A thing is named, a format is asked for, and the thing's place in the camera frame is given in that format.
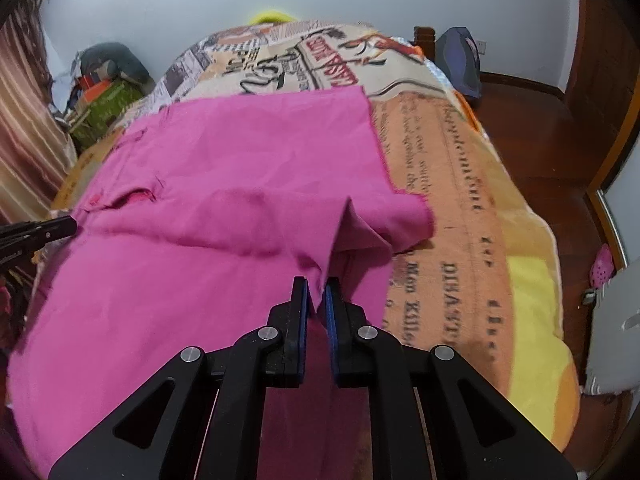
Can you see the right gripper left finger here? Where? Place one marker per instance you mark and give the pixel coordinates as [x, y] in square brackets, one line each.
[200, 415]

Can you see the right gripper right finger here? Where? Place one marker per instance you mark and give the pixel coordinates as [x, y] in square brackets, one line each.
[432, 415]

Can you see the pink pants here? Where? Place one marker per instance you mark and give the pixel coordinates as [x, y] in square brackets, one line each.
[194, 227]

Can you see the striped brown curtain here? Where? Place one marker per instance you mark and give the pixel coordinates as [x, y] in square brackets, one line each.
[36, 153]

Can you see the newspaper print bed blanket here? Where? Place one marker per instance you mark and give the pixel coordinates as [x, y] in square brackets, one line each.
[489, 282]

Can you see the green patterned storage box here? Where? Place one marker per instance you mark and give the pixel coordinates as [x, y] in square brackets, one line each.
[89, 123]

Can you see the orange box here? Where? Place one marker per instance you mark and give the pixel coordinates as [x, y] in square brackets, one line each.
[95, 91]

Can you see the white plastic object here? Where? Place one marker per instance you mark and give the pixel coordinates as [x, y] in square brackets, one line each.
[613, 356]

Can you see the pink croc shoe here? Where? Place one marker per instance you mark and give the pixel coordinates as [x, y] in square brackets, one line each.
[602, 268]

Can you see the yellow curved headboard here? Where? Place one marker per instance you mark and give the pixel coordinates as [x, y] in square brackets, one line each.
[272, 17]

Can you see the dark blue backpack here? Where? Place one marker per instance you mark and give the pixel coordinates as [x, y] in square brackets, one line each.
[457, 56]

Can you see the brown wooden door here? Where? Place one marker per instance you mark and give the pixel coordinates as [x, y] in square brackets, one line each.
[605, 67]

